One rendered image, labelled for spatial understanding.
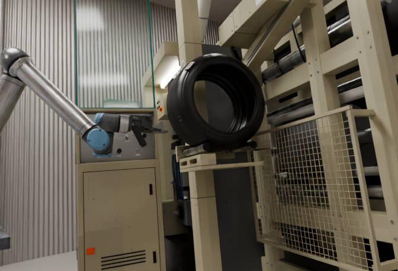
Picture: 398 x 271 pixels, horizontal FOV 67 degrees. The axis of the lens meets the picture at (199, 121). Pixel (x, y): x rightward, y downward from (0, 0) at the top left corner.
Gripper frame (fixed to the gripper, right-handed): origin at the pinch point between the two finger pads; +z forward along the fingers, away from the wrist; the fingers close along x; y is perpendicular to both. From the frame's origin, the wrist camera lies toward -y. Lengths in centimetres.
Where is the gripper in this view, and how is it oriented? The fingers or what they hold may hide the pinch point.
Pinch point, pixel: (166, 132)
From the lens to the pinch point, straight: 162.7
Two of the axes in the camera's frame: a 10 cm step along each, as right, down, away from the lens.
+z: 9.3, 1.1, 3.4
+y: 0.3, -9.8, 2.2
